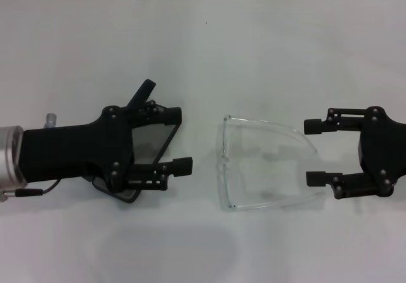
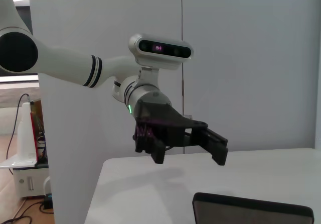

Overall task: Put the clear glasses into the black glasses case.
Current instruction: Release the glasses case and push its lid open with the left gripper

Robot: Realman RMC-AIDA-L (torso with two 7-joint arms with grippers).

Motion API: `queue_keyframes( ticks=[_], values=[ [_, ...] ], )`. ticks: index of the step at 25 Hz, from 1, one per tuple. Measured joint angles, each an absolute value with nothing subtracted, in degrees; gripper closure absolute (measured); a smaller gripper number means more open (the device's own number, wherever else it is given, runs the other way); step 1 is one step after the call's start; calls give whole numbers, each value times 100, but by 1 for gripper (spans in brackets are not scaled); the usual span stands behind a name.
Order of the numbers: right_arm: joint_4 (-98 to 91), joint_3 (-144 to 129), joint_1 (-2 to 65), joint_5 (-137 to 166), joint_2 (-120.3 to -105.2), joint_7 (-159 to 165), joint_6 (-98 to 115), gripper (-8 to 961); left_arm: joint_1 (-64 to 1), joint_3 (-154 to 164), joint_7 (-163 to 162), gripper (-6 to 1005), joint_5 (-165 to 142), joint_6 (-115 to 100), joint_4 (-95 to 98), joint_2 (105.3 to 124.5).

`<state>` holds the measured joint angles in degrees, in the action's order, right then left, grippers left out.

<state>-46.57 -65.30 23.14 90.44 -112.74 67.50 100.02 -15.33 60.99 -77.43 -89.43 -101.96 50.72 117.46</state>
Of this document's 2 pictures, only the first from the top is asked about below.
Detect left gripper connector cable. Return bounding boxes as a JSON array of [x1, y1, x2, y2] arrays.
[[0, 113, 61, 203]]

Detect clear white glasses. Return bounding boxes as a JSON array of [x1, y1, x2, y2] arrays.
[[215, 114, 326, 213]]

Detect black glasses case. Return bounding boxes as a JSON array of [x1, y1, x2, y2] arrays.
[[91, 79, 183, 204]]

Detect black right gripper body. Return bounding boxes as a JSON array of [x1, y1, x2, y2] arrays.
[[358, 106, 406, 198]]

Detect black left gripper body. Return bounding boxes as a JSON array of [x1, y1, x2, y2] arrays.
[[18, 105, 136, 192]]

